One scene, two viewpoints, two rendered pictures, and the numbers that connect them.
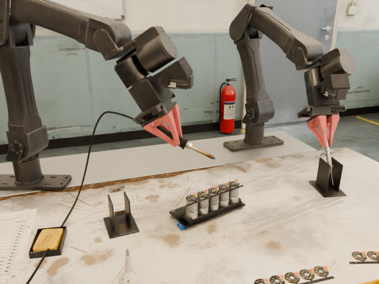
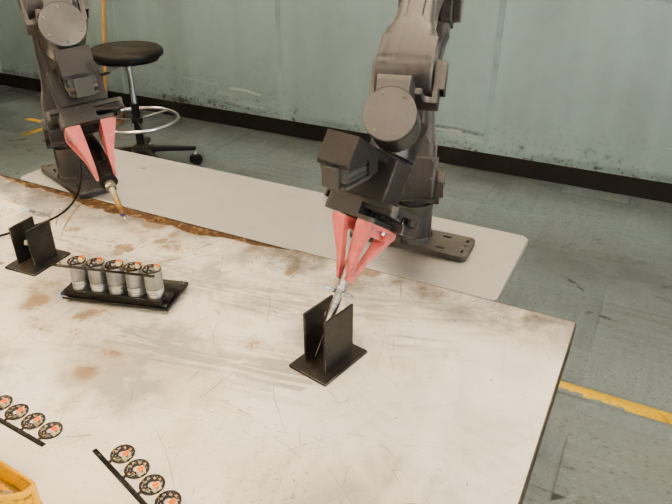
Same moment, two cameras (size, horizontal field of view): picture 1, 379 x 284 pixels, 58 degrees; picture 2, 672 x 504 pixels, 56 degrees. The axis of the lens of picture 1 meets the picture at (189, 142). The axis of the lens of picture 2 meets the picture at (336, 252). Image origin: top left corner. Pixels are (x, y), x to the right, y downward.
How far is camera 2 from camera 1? 87 cm
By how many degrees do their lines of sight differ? 42
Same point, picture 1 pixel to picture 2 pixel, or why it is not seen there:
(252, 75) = not seen: hidden behind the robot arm
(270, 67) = not seen: outside the picture
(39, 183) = (75, 182)
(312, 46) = (397, 60)
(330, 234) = (166, 408)
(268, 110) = (416, 178)
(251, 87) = not seen: hidden behind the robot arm
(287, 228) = (145, 367)
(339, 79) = (337, 143)
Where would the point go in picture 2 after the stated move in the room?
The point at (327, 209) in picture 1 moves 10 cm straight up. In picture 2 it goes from (249, 382) to (242, 312)
